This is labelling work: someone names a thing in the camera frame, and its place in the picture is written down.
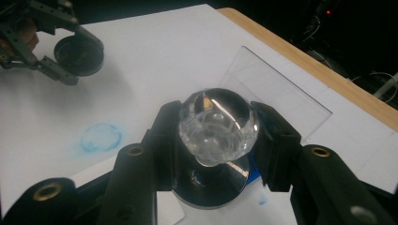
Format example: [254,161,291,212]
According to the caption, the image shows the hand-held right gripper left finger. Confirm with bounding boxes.
[142,100,183,191]

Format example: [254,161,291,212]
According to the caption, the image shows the white floor cable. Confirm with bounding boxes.
[351,71,398,104]

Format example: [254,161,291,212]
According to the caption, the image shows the blue ink pad clear case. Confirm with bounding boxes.
[219,46,333,186]

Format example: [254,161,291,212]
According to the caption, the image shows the white paper sheet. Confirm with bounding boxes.
[69,154,187,225]

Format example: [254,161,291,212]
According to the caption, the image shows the black stamp with clear knob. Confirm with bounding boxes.
[171,87,261,210]

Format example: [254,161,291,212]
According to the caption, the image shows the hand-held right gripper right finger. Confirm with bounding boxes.
[250,101,303,192]

